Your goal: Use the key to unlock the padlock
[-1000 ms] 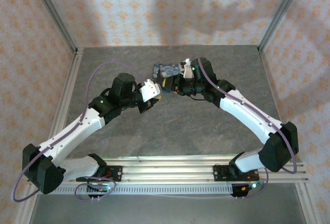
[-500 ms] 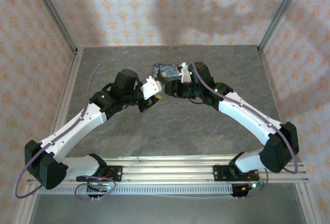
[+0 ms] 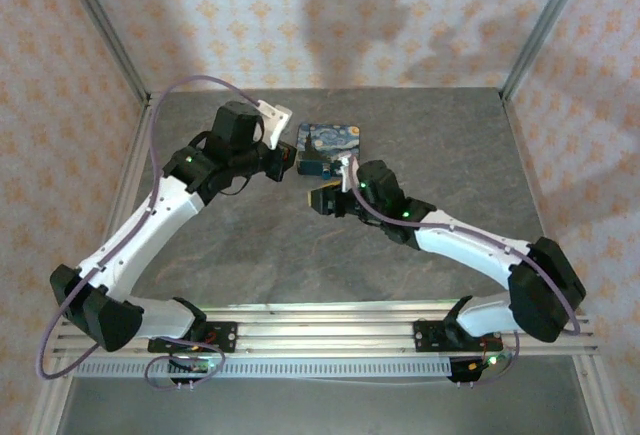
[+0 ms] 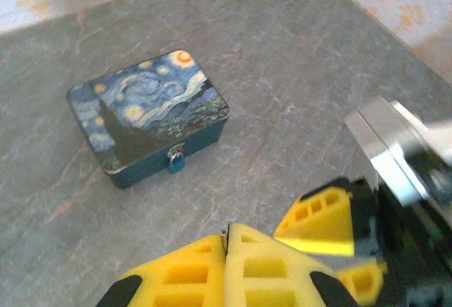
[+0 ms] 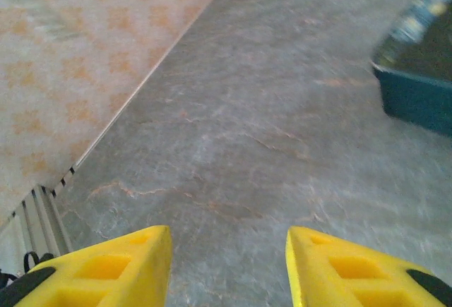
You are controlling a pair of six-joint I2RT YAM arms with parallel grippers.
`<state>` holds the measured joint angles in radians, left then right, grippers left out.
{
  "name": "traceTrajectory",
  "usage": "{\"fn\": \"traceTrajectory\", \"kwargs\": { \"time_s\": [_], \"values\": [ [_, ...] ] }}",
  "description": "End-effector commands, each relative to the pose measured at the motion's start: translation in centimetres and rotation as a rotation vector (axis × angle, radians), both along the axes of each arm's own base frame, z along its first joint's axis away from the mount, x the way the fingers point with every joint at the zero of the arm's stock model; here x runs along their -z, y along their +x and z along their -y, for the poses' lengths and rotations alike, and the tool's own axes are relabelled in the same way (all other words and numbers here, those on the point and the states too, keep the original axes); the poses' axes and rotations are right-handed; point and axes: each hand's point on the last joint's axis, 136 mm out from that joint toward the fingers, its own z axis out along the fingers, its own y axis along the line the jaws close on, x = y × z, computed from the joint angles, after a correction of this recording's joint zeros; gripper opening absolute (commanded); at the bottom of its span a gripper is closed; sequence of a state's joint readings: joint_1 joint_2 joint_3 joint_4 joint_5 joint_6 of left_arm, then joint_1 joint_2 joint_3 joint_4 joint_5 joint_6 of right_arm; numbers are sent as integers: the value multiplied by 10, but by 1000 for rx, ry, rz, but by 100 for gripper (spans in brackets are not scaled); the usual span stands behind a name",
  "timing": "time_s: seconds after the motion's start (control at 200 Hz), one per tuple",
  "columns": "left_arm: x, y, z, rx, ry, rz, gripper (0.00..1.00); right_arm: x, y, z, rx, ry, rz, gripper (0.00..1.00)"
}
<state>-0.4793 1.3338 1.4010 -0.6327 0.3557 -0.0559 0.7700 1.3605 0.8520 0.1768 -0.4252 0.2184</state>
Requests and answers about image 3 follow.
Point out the teal padlock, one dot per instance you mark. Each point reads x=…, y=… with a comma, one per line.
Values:
x=326, y=172

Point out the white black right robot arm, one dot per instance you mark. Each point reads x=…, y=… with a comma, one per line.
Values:
x=465, y=250

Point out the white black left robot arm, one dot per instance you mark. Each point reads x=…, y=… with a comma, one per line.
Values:
x=150, y=225

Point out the teal box with painting lid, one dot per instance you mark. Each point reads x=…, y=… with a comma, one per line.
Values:
x=330, y=142

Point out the small circuit board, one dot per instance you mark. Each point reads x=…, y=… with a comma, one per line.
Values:
x=192, y=366
x=465, y=372

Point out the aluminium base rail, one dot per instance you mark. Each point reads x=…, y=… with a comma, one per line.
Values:
x=325, y=327

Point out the aluminium frame post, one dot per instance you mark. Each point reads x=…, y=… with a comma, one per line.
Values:
x=545, y=25
x=100, y=25

